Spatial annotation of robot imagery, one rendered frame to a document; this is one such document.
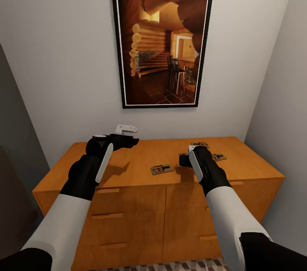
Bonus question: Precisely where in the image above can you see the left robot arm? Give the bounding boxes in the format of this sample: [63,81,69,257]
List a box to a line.
[0,125,139,271]

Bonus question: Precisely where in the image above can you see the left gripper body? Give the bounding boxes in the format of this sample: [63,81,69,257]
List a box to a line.
[110,134,134,149]

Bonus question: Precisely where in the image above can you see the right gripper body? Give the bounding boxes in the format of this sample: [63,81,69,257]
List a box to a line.
[180,153,192,167]

